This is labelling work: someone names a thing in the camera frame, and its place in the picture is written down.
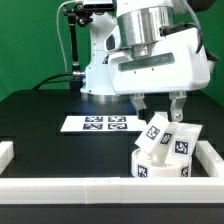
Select black cables on table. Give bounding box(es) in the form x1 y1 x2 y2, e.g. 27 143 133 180
32 72 83 90

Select overhead camera bar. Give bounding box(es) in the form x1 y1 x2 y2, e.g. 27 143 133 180
83 0 113 9

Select white left fence block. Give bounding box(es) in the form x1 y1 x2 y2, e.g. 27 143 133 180
0 141 14 175

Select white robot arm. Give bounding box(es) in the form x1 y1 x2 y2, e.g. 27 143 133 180
81 0 218 122

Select white round stool seat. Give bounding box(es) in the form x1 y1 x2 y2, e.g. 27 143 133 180
131 148 192 178

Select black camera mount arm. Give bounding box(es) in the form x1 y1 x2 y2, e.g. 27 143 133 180
63 3 93 88

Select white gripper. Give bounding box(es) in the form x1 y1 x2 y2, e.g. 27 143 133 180
108 28 210 122

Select white front fence rail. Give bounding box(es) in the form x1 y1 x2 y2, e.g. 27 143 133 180
0 177 224 204

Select white sheet with tags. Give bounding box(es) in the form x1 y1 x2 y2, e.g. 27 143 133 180
61 115 146 132

